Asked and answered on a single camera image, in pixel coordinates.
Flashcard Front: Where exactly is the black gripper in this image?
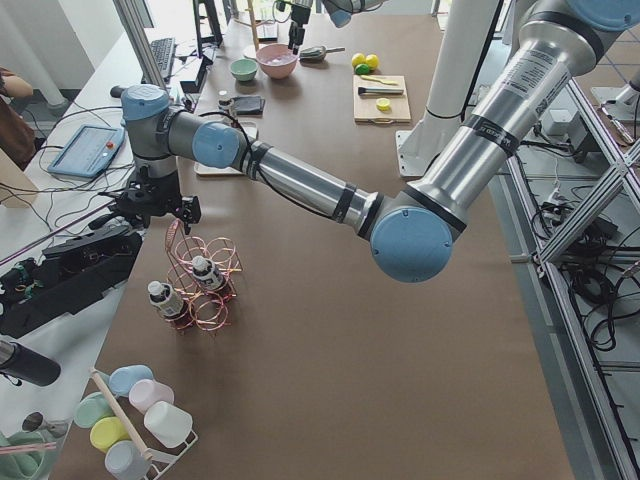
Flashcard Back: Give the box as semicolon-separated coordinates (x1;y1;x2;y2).
288;0;313;52
113;167;201;234

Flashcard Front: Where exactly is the copper wire bottle basket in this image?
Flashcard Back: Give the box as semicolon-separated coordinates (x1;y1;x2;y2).
164;220;243;334

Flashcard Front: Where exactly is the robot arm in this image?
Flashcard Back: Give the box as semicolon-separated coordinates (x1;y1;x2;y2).
286;1;504;158
116;1;639;282

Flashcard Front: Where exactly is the metal ice scoop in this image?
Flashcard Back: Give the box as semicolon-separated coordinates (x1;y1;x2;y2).
299;46;346;63

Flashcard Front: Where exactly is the pink bowl with ice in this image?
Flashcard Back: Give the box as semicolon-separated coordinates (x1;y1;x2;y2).
256;43;298;79

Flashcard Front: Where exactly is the wooden cup stand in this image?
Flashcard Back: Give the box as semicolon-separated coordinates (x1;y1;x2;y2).
233;0;278;60

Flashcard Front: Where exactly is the green bowl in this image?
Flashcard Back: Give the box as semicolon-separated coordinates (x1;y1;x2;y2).
229;58;258;82

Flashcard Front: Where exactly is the yellow plastic knife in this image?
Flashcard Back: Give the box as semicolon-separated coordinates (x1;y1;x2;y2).
360;75;399;86

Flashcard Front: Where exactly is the steel muddler black tip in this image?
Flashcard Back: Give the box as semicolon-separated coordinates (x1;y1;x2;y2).
357;86;404;96

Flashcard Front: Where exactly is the grey folded cloth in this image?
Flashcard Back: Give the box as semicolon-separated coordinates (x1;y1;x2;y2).
233;95;266;116

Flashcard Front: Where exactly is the blue teach pendant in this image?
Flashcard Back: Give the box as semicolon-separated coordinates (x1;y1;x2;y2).
47;125;125;179

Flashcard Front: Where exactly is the bamboo cutting board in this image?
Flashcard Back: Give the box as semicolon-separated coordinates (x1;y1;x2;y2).
353;75;411;124

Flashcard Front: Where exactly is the half lemon slice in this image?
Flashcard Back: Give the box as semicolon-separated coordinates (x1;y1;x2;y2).
375;97;391;111

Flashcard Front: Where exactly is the black computer mouse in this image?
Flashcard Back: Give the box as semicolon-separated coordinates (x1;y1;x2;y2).
110;86;125;98

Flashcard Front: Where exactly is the black keyboard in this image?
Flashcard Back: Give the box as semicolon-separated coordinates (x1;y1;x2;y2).
149;37;176;83

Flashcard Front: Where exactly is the blue plastic cup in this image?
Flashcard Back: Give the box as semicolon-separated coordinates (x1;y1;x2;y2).
108;364;154;396

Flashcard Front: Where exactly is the pink plastic cup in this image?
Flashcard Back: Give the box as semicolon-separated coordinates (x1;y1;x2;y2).
128;379;175;414

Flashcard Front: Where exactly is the black thermos bottle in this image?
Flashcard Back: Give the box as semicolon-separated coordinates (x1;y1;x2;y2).
1;340;61;386

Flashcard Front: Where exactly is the green plastic cup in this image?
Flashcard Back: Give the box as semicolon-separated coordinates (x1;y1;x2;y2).
73;391;113;429

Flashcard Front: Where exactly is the white plastic cup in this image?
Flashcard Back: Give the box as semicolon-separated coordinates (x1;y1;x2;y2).
144;401;193;448

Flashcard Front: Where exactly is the yellow plastic cup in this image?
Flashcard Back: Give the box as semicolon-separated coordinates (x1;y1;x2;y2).
89;416;130;453

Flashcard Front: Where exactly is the grey-blue plastic cup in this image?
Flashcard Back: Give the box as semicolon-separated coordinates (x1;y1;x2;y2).
104;440;151;480

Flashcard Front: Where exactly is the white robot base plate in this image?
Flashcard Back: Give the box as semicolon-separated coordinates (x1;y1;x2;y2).
395;124;446;178

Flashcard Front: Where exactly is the white wire cup rack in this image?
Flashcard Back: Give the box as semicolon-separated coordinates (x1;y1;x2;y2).
90;368;199;479

